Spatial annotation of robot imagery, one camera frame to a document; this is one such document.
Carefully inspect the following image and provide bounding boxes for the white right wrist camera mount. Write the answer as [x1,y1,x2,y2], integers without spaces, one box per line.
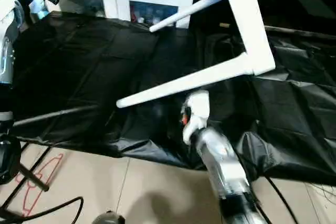
[182,89,211,145]

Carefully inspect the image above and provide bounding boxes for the long black pole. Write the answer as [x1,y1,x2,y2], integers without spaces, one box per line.
[264,25,336,39]

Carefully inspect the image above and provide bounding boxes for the black stand leg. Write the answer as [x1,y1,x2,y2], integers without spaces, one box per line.
[0,134,51,224]

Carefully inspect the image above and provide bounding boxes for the white plastic table leg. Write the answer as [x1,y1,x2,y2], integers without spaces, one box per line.
[149,0,228,33]
[116,52,254,109]

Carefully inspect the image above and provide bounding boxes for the black plastic sheet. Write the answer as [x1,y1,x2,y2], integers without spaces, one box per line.
[0,10,336,185]

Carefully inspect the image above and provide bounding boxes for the black cable bundle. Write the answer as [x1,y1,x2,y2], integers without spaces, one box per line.
[306,181,336,207]

